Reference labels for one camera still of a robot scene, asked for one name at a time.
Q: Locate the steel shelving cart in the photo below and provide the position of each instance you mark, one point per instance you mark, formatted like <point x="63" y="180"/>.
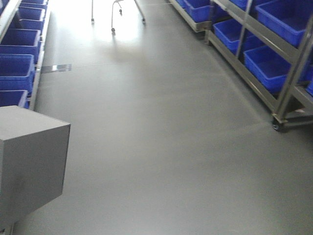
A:
<point x="269" y="43"/>

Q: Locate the gray square base block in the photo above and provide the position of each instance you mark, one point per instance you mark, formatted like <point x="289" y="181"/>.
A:
<point x="33" y="155"/>

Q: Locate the steel rack with bins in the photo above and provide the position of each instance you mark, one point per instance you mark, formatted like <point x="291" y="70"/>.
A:
<point x="23" y="31"/>

